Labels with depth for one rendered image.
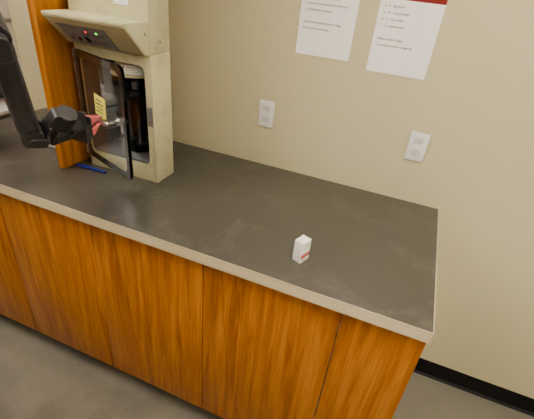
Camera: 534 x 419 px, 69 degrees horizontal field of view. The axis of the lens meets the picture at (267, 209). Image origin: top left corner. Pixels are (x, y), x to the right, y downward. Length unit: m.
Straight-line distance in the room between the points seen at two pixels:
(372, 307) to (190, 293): 0.61
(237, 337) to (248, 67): 1.07
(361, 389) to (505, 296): 0.85
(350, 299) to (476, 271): 0.88
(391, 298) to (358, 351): 0.20
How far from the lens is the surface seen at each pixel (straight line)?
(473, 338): 2.12
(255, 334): 1.35
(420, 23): 1.55
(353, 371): 1.32
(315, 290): 1.11
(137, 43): 1.36
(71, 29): 1.51
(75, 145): 1.76
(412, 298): 1.19
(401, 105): 1.59
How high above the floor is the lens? 1.67
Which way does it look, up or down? 31 degrees down
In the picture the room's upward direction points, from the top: 6 degrees clockwise
